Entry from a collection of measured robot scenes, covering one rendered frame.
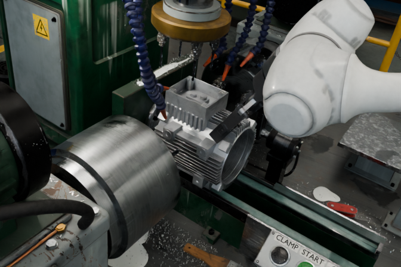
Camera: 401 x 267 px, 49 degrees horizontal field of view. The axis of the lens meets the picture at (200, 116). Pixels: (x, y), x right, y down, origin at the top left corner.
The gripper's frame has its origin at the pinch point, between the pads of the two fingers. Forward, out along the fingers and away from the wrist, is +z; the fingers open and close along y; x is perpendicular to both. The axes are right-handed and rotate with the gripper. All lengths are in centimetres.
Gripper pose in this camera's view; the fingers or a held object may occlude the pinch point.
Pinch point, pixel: (222, 130)
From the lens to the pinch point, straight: 99.3
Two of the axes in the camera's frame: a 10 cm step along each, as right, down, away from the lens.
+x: 6.5, 7.6, -0.9
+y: -5.7, 4.0, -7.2
